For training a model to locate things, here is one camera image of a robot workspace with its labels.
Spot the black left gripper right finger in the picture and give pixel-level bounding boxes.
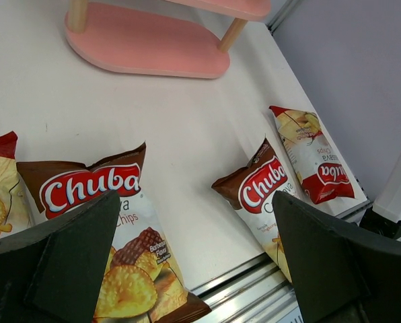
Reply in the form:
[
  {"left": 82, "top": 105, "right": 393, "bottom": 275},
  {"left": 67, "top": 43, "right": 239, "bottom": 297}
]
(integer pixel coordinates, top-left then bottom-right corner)
[{"left": 272, "top": 192, "right": 401, "bottom": 322}]

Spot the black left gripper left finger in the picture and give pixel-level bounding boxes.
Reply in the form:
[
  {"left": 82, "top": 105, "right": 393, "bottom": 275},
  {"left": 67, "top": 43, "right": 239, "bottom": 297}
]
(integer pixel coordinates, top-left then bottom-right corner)
[{"left": 0, "top": 190, "right": 120, "bottom": 322}]

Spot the brown Chuba barbeque chips bag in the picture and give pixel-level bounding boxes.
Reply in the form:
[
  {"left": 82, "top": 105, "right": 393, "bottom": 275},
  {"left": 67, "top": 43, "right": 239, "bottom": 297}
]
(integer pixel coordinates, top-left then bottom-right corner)
[{"left": 211, "top": 139, "right": 297, "bottom": 281}]

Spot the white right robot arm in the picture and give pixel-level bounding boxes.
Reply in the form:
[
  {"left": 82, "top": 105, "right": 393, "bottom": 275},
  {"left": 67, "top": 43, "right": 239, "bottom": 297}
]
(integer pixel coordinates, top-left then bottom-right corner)
[{"left": 359, "top": 154, "right": 401, "bottom": 241}]

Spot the red chuba chips bag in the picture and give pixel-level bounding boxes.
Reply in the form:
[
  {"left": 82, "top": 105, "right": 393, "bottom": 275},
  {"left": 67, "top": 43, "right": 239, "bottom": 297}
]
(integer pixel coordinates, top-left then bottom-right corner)
[
  {"left": 269, "top": 106, "right": 355, "bottom": 205},
  {"left": 0, "top": 131, "right": 32, "bottom": 238}
]

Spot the pink three-tier wooden shelf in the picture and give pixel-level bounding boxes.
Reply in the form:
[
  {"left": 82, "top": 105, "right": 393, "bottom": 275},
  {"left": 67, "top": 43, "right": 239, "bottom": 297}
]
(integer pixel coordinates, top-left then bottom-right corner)
[{"left": 65, "top": 1, "right": 271, "bottom": 79}]

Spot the aluminium mounting rail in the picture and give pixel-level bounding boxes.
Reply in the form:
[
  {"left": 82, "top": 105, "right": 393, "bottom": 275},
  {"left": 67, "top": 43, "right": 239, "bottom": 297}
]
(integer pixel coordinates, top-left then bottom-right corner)
[{"left": 190, "top": 198, "right": 373, "bottom": 323}]

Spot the right aluminium frame post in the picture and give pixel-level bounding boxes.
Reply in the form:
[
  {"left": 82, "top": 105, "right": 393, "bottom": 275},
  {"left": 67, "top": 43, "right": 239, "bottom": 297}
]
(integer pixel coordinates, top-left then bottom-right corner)
[{"left": 265, "top": 0, "right": 302, "bottom": 35}]

